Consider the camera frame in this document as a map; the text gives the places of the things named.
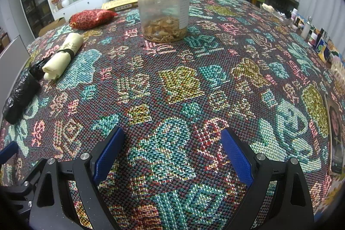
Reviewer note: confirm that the small black plastic bag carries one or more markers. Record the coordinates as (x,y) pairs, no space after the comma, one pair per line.
(37,68)

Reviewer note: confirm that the brown cardboard box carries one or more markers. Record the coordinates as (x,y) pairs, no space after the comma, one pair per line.
(52,26)

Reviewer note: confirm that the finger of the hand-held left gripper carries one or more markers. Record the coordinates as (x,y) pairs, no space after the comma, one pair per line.
(18,192)
(8,152)

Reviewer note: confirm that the row of bottles and boxes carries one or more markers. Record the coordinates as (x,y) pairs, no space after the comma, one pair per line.
(318,38)

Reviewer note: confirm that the white television cabinet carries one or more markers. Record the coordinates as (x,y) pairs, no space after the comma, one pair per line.
(89,2)

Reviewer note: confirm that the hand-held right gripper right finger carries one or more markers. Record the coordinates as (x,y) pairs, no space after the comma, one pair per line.
(237,154)

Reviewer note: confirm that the clear jar with black lid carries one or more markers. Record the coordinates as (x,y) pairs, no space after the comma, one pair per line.
(161,3)

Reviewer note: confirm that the red mesh bag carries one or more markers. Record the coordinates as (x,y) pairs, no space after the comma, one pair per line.
(93,19)

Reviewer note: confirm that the white plush doll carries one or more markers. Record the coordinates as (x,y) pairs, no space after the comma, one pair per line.
(268,8)

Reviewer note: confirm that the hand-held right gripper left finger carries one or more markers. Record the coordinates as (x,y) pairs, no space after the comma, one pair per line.
(107,154)

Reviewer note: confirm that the colourful woven tablecloth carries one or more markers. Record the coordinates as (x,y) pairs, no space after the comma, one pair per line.
(175,79)

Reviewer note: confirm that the white round vase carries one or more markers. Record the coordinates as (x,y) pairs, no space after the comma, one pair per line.
(65,3)

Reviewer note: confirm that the flat yellow box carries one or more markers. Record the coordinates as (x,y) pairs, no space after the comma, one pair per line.
(120,3)

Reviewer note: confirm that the large black plastic bag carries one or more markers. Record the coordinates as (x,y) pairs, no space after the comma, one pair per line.
(20,98)

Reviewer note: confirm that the red flowers in vase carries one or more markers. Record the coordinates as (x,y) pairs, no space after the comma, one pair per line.
(57,0)

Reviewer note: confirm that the rolled cream cloth bag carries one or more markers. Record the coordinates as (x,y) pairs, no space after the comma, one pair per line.
(63,56)

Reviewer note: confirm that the photo magazine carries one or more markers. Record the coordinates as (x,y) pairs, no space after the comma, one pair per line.
(335,135)

